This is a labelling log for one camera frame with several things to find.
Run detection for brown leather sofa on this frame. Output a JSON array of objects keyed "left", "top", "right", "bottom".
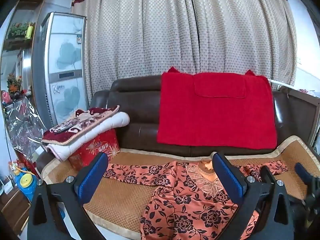
[{"left": 36, "top": 75, "right": 320, "bottom": 180}]

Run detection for white pipe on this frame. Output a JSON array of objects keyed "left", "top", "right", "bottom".
[{"left": 267, "top": 78, "right": 300, "bottom": 90}]

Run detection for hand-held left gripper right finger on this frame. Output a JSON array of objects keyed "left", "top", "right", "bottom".
[{"left": 212, "top": 152, "right": 294, "bottom": 240}]

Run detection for clear plastic wrap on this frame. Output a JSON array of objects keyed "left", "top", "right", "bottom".
[{"left": 5, "top": 99, "right": 48, "bottom": 155}]

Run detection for wooden side cabinet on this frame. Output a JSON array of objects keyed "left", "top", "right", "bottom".
[{"left": 287, "top": 89, "right": 320, "bottom": 145}]

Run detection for orange floral shirt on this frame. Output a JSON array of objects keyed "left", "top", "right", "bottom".
[{"left": 102, "top": 159, "right": 289, "bottom": 240}]

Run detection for red gift box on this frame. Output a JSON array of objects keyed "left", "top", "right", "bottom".
[{"left": 67, "top": 129, "right": 120, "bottom": 174}]

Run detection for standing air conditioner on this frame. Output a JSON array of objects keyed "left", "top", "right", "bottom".
[{"left": 32, "top": 12, "right": 90, "bottom": 130}]

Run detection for beige dotted curtain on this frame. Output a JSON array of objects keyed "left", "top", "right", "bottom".
[{"left": 71, "top": 0, "right": 298, "bottom": 110}]

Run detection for red gift bag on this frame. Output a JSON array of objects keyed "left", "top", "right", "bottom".
[{"left": 16, "top": 151, "right": 39, "bottom": 178}]

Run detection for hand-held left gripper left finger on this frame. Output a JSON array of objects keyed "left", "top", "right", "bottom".
[{"left": 27, "top": 152, "right": 109, "bottom": 240}]

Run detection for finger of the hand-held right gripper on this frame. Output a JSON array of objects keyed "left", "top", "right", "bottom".
[
  {"left": 259, "top": 165, "right": 277, "bottom": 184},
  {"left": 294, "top": 163, "right": 313, "bottom": 188}
]

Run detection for low wooden cabinet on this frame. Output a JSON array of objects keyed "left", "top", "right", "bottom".
[{"left": 0, "top": 187, "right": 33, "bottom": 233}]

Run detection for green ornament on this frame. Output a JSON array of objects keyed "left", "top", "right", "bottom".
[{"left": 9, "top": 22, "right": 28, "bottom": 39}]

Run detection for blue bag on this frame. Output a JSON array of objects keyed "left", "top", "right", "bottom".
[{"left": 57, "top": 204, "right": 67, "bottom": 222}]

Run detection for blue and yellow toy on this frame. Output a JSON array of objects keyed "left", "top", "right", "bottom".
[{"left": 12, "top": 171, "right": 38, "bottom": 202}]

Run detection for folded floral quilt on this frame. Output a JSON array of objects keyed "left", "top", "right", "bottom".
[{"left": 41, "top": 105, "right": 130, "bottom": 162}]

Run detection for red towel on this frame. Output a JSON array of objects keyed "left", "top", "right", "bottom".
[{"left": 157, "top": 66, "right": 278, "bottom": 149}]

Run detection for woven sofa mat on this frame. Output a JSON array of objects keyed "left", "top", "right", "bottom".
[{"left": 41, "top": 135, "right": 320, "bottom": 240}]

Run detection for wooden display cabinet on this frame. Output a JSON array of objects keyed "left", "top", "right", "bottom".
[{"left": 0, "top": 0, "right": 54, "bottom": 130}]

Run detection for flower arrangement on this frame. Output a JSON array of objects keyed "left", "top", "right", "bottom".
[{"left": 7, "top": 73, "right": 23, "bottom": 95}]

